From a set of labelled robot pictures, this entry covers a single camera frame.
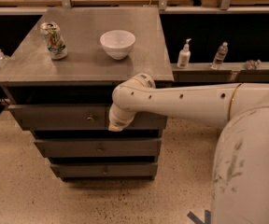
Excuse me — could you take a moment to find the clear pump bottle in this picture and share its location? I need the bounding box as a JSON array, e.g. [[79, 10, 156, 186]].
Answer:
[[0, 50, 10, 67]]

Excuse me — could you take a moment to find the clear plastic water bottle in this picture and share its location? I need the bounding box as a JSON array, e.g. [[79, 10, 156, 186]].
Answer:
[[211, 42, 228, 70]]

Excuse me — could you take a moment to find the crumpled foil wrapper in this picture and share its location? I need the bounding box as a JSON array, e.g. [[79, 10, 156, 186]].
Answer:
[[245, 60, 262, 70]]

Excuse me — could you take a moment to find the grey middle drawer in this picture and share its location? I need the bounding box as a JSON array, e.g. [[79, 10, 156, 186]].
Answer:
[[35, 138, 161, 158]]

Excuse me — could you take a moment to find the crushed soda can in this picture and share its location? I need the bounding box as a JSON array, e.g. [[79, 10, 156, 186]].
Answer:
[[40, 21, 67, 60]]

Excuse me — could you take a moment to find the white ceramic bowl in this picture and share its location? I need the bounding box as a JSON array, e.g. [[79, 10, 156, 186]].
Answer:
[[100, 30, 135, 60]]

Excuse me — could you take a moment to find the grey drawer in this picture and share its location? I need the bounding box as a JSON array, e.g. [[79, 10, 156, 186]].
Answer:
[[50, 163, 158, 178], [35, 138, 161, 158], [7, 104, 168, 131]]

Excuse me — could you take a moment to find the grey top drawer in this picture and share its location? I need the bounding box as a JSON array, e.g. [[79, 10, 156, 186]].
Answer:
[[7, 104, 168, 131]]

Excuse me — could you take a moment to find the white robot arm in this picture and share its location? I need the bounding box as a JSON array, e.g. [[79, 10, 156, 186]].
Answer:
[[108, 74, 269, 224]]

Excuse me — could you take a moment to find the grey bottom drawer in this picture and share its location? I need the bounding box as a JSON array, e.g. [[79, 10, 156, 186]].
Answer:
[[50, 163, 158, 178]]

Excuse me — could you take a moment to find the white lotion pump bottle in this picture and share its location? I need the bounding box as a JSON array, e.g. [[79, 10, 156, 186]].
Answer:
[[177, 38, 191, 68]]

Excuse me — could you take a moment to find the grey drawer cabinet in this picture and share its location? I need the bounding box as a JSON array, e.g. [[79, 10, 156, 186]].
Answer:
[[0, 7, 175, 182]]

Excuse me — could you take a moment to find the blue tape floor marker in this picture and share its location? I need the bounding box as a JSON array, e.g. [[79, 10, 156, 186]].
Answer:
[[186, 209, 212, 224]]

